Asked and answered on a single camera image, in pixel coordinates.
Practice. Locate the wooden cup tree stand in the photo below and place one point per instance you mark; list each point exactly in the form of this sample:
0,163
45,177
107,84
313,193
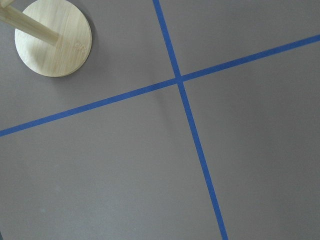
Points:
53,38

